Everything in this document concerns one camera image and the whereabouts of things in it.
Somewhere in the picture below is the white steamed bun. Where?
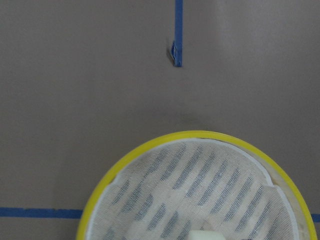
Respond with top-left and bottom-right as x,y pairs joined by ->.
187,230 -> 226,240

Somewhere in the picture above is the yellow round steamer basket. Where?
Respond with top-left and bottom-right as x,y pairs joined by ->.
75,130 -> 317,240

